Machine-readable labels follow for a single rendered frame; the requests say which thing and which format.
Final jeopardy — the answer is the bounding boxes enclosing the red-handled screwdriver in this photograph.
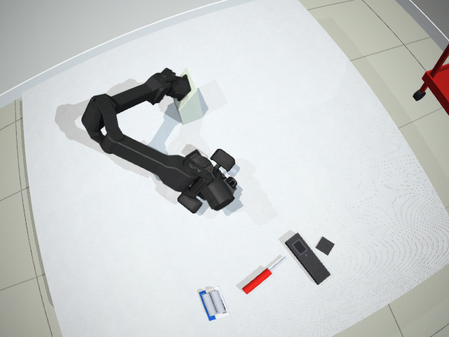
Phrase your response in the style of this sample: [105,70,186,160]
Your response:
[242,256,286,293]

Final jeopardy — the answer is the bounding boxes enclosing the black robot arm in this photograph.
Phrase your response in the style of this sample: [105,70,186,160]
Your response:
[81,67,237,211]

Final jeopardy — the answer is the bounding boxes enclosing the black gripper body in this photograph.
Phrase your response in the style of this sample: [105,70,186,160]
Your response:
[177,149,235,213]

